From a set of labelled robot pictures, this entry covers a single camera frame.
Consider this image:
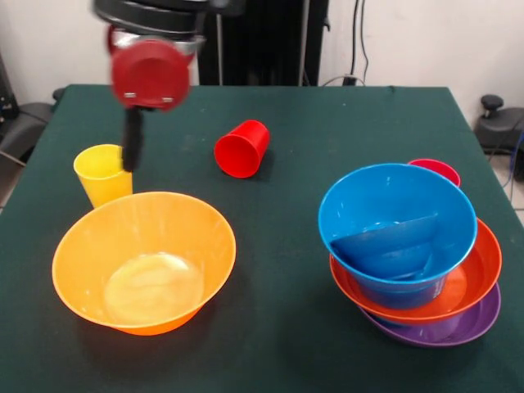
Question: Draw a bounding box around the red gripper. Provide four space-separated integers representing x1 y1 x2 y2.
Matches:
106 25 193 172

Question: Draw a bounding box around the yellow cup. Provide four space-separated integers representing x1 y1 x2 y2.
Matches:
73 143 134 209

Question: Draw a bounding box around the large orange bowl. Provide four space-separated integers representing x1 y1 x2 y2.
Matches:
52 191 237 337

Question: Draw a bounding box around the red cup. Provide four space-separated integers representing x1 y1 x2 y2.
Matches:
214 119 272 179

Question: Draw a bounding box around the large blue bowl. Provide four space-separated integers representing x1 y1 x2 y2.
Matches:
318 162 479 294

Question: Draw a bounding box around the small dark blue bowl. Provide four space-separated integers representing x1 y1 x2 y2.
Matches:
329 210 441 282

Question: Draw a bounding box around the pink-red cup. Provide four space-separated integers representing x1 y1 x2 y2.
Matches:
408 158 462 188

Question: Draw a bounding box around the straight-walled teal blue bowl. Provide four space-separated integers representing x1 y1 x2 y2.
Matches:
356 278 446 310

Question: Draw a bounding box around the shallow red-orange bowl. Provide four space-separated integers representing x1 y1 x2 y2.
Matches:
329 218 504 327

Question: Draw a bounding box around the black chair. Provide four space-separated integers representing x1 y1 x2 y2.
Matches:
0 102 54 165

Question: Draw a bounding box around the dark green tablecloth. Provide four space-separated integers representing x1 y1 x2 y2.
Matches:
0 84 524 393

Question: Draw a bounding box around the black base with knob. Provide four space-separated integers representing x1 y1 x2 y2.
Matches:
474 94 524 155

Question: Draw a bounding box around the shallow purple bowl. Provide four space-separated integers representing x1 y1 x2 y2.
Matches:
359 282 502 348

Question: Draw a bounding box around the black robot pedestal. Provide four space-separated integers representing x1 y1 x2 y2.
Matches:
195 0 331 87

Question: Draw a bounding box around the black hanging cable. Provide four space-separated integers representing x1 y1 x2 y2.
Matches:
350 0 372 83

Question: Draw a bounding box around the blue cable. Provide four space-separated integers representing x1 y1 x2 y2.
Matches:
506 133 524 192

